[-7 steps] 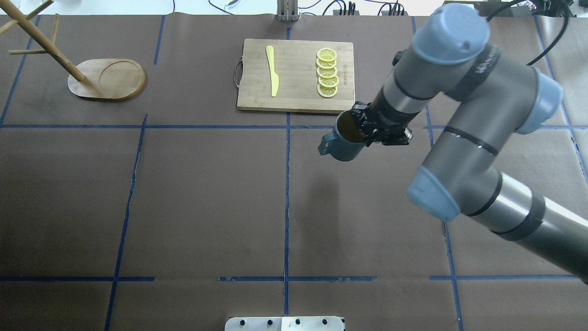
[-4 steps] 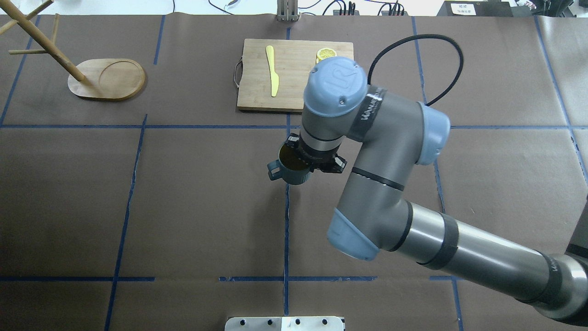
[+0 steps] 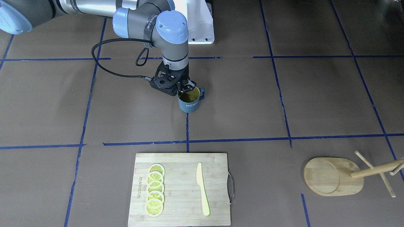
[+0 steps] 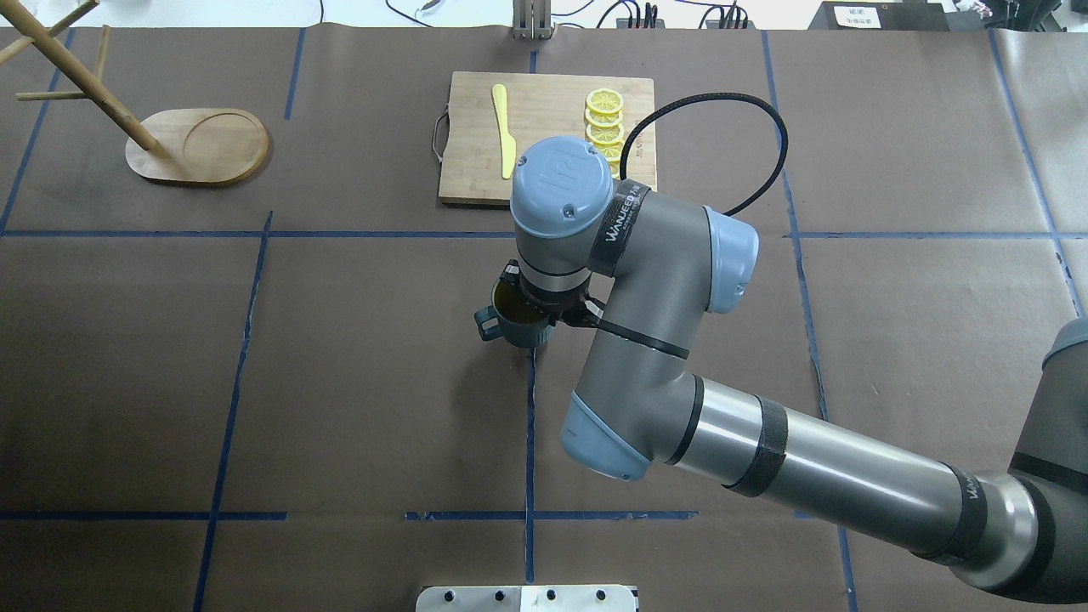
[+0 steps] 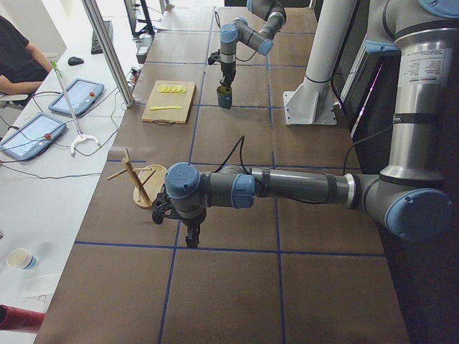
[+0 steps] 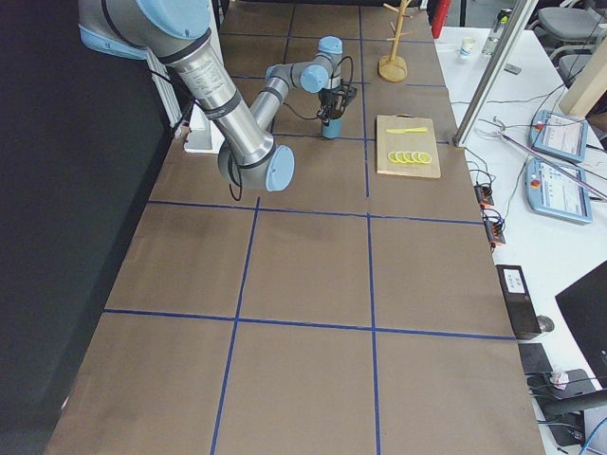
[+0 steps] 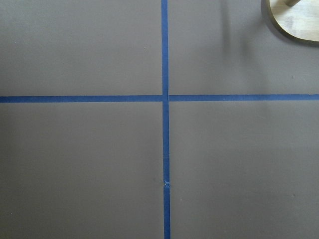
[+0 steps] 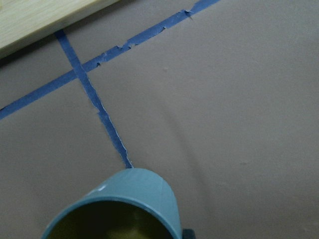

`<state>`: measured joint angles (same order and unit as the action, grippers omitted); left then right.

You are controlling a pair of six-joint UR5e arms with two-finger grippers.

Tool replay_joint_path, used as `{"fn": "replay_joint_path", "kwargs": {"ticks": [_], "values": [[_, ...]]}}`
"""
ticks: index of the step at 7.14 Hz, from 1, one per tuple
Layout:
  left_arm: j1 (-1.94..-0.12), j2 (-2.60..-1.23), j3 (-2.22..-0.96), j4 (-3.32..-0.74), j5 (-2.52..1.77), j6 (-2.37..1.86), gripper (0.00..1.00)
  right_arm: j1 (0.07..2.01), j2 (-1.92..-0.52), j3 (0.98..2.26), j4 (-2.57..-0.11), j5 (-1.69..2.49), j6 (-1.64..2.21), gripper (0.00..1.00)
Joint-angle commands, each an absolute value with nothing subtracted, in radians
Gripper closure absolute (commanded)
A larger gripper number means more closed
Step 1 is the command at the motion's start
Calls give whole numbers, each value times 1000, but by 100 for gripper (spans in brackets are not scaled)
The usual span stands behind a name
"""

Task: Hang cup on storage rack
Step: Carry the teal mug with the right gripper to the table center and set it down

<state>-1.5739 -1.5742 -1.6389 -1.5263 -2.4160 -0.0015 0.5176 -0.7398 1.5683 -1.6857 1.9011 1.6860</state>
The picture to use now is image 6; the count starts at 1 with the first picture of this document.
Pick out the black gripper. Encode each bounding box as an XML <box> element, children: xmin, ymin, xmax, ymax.
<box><xmin>318</xmin><ymin>87</ymin><xmax>345</xmax><ymax>124</ymax></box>

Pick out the teal mug yellow inside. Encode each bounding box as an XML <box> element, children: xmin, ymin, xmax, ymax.
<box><xmin>321</xmin><ymin>118</ymin><xmax>342</xmax><ymax>139</ymax></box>

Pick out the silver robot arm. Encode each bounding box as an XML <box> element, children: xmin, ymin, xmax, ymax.
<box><xmin>78</xmin><ymin>0</ymin><xmax>342</xmax><ymax>191</ymax></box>

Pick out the wooden cup storage rack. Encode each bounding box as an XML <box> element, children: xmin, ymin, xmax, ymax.
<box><xmin>377</xmin><ymin>0</ymin><xmax>410</xmax><ymax>82</ymax></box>

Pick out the paper cup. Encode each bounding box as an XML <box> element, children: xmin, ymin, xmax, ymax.
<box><xmin>459</xmin><ymin>36</ymin><xmax>476</xmax><ymax>60</ymax></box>

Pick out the wooden cutting board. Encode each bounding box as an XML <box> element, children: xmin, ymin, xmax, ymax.
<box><xmin>376</xmin><ymin>115</ymin><xmax>441</xmax><ymax>179</ymax></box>

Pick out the yellow plastic knife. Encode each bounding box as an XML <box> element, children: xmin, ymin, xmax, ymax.
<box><xmin>385</xmin><ymin>127</ymin><xmax>429</xmax><ymax>135</ymax></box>

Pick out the metal reacher grabber tool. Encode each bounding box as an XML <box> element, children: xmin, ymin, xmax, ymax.
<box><xmin>476</xmin><ymin>116</ymin><xmax>607</xmax><ymax>203</ymax></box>

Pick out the orange black power connector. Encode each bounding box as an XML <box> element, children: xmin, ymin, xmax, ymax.
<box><xmin>474</xmin><ymin>184</ymin><xmax>494</xmax><ymax>209</ymax></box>
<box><xmin>483</xmin><ymin>210</ymin><xmax>506</xmax><ymax>249</ymax></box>

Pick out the clear water bottle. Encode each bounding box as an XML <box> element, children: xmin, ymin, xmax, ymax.
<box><xmin>482</xmin><ymin>9</ymin><xmax>512</xmax><ymax>56</ymax></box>

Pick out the teach pendant tablet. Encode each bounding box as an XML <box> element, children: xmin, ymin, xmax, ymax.
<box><xmin>529</xmin><ymin>110</ymin><xmax>589</xmax><ymax>163</ymax></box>
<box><xmin>525</xmin><ymin>158</ymin><xmax>593</xmax><ymax>224</ymax></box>

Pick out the grey office chair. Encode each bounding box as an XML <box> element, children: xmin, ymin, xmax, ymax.
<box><xmin>533</xmin><ymin>7</ymin><xmax>606</xmax><ymax>87</ymax></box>

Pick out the black rectangular box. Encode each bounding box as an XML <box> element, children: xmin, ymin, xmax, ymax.
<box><xmin>496</xmin><ymin>264</ymin><xmax>542</xmax><ymax>340</ymax></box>

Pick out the black monitor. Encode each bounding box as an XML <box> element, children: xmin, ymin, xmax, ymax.
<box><xmin>556</xmin><ymin>263</ymin><xmax>607</xmax><ymax>388</ymax></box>

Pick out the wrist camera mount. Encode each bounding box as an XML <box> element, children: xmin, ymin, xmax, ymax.
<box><xmin>336</xmin><ymin>82</ymin><xmax>358</xmax><ymax>118</ymax></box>

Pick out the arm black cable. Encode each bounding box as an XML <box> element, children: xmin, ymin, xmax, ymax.
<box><xmin>227</xmin><ymin>55</ymin><xmax>355</xmax><ymax>200</ymax></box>

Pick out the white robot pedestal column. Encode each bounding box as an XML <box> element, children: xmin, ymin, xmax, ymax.
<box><xmin>184</xmin><ymin>105</ymin><xmax>225</xmax><ymax>155</ymax></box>

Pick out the aluminium frame post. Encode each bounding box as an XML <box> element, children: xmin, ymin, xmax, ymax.
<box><xmin>453</xmin><ymin>0</ymin><xmax>538</xmax><ymax>148</ymax></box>

